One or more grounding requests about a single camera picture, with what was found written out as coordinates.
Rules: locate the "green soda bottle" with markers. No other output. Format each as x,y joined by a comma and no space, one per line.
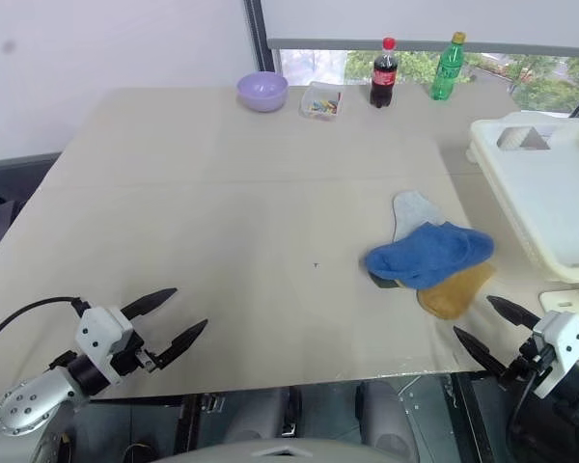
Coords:
446,72

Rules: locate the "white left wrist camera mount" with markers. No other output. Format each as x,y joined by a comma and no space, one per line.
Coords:
101,328

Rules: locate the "white plastic lid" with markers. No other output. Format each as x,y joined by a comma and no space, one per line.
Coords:
564,300

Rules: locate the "purple plastic bowl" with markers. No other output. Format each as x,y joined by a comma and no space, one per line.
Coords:
262,94

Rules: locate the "white plastic basket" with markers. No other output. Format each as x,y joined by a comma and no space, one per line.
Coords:
550,193

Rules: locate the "cola bottle with red cap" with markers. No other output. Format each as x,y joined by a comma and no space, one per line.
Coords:
383,77

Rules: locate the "grey sock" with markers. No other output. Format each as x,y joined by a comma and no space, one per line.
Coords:
412,212

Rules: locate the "mustard yellow sock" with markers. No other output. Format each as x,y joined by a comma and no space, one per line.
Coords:
453,296

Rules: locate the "colourful clips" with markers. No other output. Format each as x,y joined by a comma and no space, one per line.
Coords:
322,105

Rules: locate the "grey rounded robot torso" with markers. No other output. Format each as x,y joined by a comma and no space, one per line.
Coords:
294,451

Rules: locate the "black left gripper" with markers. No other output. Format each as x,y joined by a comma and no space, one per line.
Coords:
130,359

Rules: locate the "grey roller blind rail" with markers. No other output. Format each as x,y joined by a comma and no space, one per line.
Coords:
318,43

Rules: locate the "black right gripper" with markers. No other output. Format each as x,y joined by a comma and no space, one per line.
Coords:
528,362

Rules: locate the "clear plastic box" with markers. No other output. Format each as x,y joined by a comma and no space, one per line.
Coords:
313,91

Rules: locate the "blue sock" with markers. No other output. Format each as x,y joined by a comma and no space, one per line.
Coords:
429,253

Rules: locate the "dark window frame post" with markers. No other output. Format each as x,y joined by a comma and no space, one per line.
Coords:
258,29

